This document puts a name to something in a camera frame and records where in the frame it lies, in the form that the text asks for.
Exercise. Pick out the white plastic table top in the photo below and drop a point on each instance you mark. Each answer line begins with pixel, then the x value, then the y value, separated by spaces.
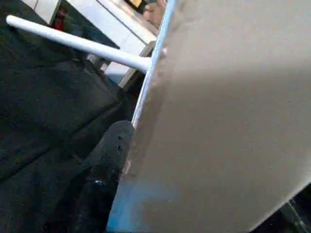
pixel 228 121

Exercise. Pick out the white plastic table leg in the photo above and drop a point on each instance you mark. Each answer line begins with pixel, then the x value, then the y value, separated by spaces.
pixel 77 42

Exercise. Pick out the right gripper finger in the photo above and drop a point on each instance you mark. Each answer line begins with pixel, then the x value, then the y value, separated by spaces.
pixel 104 179

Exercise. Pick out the white sideboard with glass doors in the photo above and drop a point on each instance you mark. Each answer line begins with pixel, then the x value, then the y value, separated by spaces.
pixel 112 26

